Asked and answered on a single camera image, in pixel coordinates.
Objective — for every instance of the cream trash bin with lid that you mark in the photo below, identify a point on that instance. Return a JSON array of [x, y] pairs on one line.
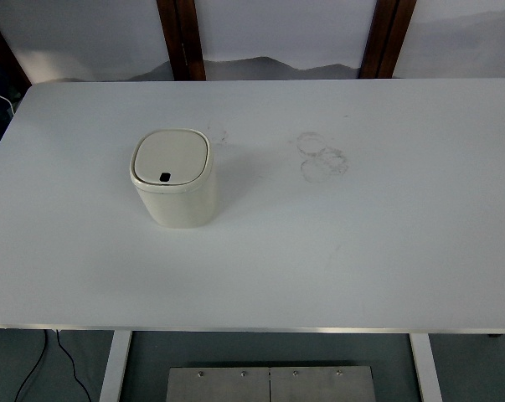
[[176, 205]]

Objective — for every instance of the grey landscape print screen panel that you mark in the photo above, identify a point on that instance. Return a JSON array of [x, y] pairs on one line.
[[89, 37], [465, 33], [285, 29]]

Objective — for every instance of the grey metal plate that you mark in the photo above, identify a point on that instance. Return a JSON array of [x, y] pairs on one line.
[[319, 387]]

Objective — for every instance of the white table leg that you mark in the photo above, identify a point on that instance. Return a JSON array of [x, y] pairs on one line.
[[427, 368], [114, 368]]

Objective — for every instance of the brown wooden screen post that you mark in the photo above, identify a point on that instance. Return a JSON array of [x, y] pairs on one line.
[[386, 37], [183, 37], [7, 54]]

